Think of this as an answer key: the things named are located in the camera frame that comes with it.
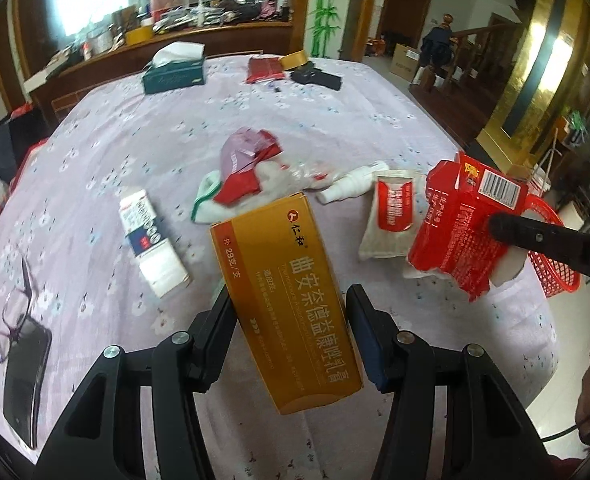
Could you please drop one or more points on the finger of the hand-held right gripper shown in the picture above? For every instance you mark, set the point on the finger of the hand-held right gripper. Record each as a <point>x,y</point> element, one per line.
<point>535,234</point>

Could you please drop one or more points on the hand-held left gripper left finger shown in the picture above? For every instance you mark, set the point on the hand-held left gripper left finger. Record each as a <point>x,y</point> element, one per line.
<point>219,321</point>

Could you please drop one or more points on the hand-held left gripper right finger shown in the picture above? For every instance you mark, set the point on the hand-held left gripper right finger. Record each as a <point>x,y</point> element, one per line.
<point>371,360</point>

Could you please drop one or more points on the red plastic mesh basket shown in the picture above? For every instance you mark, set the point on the red plastic mesh basket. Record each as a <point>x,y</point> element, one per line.
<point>555,272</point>

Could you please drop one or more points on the orange cardboard box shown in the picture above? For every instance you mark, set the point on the orange cardboard box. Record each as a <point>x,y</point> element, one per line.
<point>285,300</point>

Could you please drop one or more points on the white printed carton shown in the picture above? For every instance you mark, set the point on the white printed carton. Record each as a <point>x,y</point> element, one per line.
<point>160,265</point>

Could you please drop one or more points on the red torn carton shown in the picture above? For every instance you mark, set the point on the red torn carton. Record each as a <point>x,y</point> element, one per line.
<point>450,240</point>

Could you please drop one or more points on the white sachet with red label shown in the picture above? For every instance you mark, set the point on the white sachet with red label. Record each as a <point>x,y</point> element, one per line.
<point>385,240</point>

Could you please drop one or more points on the purple and red plastic wrapper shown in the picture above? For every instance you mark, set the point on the purple and red plastic wrapper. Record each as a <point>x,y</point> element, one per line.
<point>240,155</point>

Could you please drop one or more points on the crumpled white plastic bags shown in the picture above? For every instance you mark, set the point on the crumpled white plastic bags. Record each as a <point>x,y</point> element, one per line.
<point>275,180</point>

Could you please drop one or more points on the wooden staircase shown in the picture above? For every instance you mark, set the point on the wooden staircase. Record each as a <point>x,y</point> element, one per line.
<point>455,100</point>

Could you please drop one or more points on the clear plastic wrapper with red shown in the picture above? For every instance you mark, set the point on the clear plastic wrapper with red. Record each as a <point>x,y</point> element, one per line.
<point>310,175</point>

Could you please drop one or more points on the white spray bottle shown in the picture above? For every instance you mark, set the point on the white spray bottle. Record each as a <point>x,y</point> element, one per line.
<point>347,185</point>

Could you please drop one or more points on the floral purple tablecloth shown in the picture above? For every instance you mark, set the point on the floral purple tablecloth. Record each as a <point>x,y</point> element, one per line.
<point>175,150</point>

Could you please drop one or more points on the black smartphone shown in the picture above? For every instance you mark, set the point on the black smartphone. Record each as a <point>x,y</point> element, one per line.
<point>25,385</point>

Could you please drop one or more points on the eyeglasses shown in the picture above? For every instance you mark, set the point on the eyeglasses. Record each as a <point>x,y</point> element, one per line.
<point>12,316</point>

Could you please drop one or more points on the dark coat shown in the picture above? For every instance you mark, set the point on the dark coat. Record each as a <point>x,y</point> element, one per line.
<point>437,42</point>

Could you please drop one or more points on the green tissue box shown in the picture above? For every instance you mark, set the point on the green tissue box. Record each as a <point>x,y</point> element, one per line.
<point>175,78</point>

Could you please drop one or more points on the red flat packet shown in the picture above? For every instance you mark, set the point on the red flat packet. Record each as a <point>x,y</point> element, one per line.
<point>264,68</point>

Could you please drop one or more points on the black pouch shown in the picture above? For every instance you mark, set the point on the black pouch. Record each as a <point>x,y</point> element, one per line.
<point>320,78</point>

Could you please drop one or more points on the wooden sideboard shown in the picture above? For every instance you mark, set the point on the wooden sideboard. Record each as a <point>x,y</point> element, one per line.
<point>100,85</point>

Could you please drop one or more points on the black chair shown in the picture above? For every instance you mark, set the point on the black chair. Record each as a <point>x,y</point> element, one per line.
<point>17,145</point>

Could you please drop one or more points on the brown tape roll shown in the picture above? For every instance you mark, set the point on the brown tape roll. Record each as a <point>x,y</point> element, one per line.
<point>295,60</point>

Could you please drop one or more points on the green bamboo wall decal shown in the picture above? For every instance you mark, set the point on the green bamboo wall decal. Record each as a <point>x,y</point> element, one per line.
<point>327,10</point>

